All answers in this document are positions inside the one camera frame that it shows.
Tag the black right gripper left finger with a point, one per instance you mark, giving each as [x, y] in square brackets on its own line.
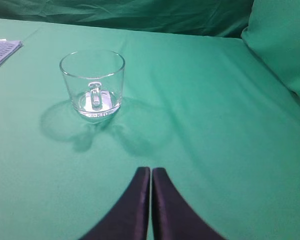
[128, 219]

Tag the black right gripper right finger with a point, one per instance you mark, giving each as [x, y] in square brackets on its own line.
[172, 217]

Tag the transparent glass cup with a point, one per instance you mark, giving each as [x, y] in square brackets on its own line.
[94, 81]

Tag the blue folded towel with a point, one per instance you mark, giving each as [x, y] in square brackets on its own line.
[8, 48]

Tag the green table cloth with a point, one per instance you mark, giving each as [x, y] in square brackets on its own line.
[204, 108]

